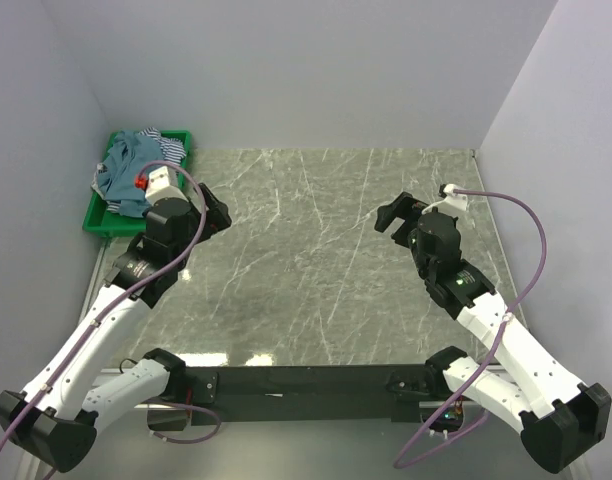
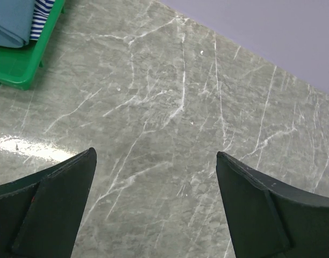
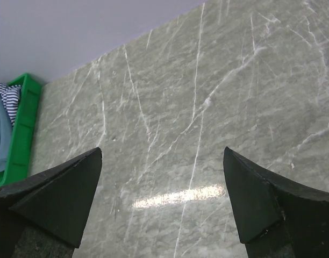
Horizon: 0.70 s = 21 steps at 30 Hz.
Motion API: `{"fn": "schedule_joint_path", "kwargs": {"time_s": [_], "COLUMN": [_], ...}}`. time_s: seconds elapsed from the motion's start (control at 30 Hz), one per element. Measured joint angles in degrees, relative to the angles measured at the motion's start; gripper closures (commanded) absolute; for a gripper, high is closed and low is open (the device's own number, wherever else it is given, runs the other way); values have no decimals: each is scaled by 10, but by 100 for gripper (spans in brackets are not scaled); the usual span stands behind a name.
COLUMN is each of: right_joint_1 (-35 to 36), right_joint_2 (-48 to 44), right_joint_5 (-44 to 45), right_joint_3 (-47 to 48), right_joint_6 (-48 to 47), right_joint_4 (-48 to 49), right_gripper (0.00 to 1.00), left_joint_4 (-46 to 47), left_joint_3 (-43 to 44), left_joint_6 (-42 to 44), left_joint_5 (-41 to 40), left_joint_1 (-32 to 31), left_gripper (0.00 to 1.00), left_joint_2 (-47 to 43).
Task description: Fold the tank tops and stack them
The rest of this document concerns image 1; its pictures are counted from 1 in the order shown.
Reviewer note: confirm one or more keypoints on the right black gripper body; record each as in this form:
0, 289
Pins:
420, 256

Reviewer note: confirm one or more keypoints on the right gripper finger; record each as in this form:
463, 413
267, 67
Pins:
387, 214
407, 207

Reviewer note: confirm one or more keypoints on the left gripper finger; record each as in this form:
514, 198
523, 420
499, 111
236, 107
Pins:
210, 201
218, 218

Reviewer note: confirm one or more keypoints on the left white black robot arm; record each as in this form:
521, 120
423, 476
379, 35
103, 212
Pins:
58, 415

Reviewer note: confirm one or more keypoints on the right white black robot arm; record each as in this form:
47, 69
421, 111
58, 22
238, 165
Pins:
557, 416

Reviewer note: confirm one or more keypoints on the blue white striped tank top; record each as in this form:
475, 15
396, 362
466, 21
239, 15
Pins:
171, 147

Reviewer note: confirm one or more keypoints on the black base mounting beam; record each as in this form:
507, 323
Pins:
305, 393

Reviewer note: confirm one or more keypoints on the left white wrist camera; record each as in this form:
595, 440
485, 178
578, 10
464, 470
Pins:
159, 184

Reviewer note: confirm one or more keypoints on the aluminium frame rail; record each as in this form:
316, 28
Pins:
29, 467

